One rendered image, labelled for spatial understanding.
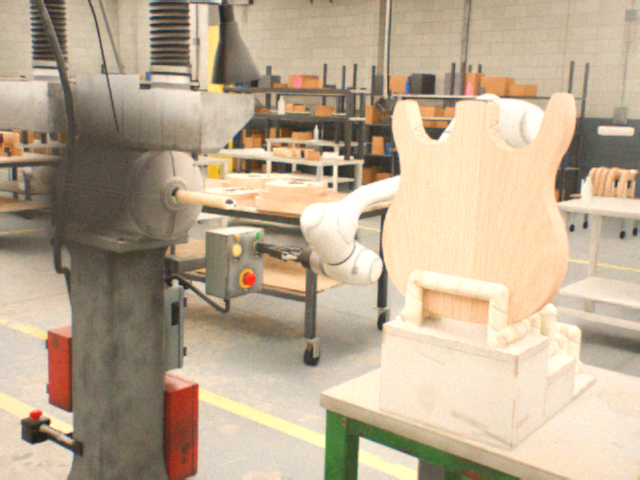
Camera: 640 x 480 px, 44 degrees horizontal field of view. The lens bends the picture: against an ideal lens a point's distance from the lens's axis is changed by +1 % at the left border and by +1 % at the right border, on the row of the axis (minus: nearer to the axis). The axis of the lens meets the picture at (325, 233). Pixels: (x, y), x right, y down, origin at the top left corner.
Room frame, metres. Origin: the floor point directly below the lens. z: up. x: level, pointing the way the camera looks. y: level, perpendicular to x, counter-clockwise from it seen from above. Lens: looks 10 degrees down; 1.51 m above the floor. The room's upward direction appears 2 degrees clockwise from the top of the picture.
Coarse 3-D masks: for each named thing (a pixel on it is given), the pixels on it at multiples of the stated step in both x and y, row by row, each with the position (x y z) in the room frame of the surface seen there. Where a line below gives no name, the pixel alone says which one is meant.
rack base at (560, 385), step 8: (552, 360) 1.49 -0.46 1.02; (560, 360) 1.49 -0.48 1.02; (568, 360) 1.49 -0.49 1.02; (552, 368) 1.44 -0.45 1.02; (560, 368) 1.44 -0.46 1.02; (568, 368) 1.47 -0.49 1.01; (552, 376) 1.40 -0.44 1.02; (560, 376) 1.44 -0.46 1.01; (568, 376) 1.48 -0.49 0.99; (552, 384) 1.41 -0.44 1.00; (560, 384) 1.44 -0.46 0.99; (568, 384) 1.48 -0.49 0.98; (552, 392) 1.41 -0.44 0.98; (560, 392) 1.44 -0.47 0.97; (568, 392) 1.48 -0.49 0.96; (552, 400) 1.41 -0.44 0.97; (560, 400) 1.45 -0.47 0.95; (568, 400) 1.49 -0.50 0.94; (552, 408) 1.41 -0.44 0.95; (560, 408) 1.45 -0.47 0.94; (544, 416) 1.38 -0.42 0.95; (552, 416) 1.42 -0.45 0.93; (544, 424) 1.38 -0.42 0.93
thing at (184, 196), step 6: (180, 192) 2.08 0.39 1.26; (186, 192) 2.07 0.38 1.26; (192, 192) 2.06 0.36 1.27; (180, 198) 2.07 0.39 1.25; (186, 198) 2.05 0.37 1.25; (192, 198) 2.04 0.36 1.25; (198, 198) 2.02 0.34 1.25; (204, 198) 2.01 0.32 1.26; (210, 198) 2.00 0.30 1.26; (216, 198) 1.99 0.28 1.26; (222, 198) 1.98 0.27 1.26; (228, 198) 1.97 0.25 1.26; (204, 204) 2.02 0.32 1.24; (210, 204) 2.00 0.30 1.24; (216, 204) 1.98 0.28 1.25; (222, 204) 1.97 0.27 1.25
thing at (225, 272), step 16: (208, 240) 2.30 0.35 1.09; (224, 240) 2.26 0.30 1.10; (240, 240) 2.29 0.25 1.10; (256, 240) 2.34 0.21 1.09; (208, 256) 2.30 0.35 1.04; (224, 256) 2.26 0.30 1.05; (240, 256) 2.29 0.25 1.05; (256, 256) 2.34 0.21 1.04; (208, 272) 2.30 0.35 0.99; (224, 272) 2.26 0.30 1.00; (240, 272) 2.29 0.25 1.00; (256, 272) 2.34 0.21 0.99; (192, 288) 2.34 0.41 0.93; (208, 288) 2.30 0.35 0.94; (224, 288) 2.26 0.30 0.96; (240, 288) 2.29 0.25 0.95; (256, 288) 2.35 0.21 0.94
